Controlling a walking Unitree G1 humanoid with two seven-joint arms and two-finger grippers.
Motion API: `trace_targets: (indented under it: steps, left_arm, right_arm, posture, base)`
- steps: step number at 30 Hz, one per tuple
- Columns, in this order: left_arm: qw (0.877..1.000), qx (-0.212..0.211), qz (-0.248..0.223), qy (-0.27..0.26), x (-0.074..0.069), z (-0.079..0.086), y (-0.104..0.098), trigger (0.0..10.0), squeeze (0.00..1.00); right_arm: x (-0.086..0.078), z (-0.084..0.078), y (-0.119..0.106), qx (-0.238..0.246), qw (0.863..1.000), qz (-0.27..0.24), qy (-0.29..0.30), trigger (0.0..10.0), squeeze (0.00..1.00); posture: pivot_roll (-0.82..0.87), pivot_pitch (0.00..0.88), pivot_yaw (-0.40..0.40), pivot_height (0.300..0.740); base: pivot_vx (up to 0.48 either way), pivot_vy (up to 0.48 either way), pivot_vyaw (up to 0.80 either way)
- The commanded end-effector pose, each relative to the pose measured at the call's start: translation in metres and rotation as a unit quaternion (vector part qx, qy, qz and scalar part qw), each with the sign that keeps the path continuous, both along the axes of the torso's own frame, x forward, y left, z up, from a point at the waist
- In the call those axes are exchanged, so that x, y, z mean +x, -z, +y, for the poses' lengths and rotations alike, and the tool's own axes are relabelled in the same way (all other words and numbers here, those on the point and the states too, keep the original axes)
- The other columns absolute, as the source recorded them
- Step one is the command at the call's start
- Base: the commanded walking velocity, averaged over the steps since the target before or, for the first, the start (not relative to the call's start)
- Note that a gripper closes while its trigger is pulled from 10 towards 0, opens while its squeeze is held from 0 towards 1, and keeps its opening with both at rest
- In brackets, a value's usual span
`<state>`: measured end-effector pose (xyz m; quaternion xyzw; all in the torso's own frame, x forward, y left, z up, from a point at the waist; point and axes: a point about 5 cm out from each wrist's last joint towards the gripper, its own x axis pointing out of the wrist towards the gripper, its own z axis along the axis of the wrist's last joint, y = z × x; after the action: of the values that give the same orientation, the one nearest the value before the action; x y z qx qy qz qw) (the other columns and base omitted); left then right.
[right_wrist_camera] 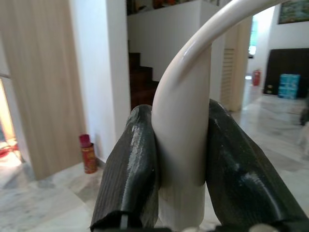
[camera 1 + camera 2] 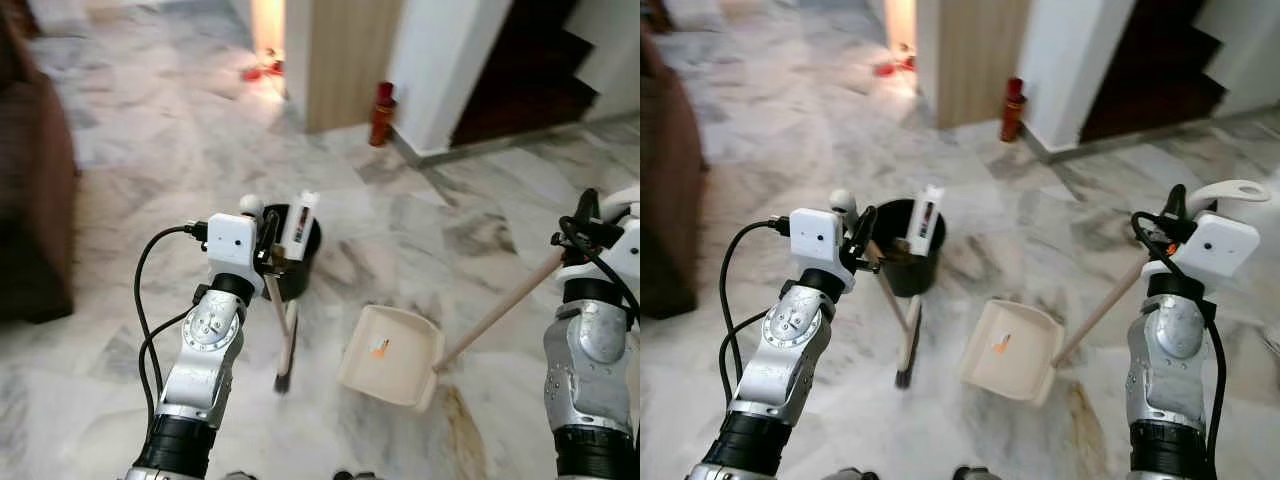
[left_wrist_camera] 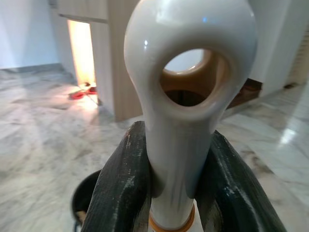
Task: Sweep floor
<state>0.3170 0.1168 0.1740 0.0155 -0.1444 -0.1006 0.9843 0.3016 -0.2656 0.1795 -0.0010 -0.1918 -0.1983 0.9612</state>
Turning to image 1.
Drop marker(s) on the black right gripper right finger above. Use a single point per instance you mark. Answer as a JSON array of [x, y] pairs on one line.
[[241, 174]]

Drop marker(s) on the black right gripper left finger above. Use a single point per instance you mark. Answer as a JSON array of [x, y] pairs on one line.
[[130, 166]]

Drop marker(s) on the red floor mat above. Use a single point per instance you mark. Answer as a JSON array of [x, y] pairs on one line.
[[7, 151]]

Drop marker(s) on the red spray can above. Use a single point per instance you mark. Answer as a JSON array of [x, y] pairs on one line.
[[88, 154]]

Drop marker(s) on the dark wooden staircase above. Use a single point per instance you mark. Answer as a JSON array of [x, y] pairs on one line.
[[142, 84]]

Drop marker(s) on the louvered wooden door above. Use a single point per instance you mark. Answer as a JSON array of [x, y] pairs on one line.
[[228, 77]]

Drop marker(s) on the red fire extinguisher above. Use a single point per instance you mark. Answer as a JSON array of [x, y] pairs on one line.
[[256, 77]]

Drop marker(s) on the blue cardboard box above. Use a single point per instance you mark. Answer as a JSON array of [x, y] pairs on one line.
[[289, 86]]

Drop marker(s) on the light wooden door panel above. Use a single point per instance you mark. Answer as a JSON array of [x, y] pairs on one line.
[[43, 84]]

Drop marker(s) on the black upright board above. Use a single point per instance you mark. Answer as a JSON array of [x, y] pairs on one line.
[[287, 61]]

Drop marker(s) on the framed wall painting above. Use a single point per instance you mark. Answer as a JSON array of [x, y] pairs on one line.
[[294, 10]]

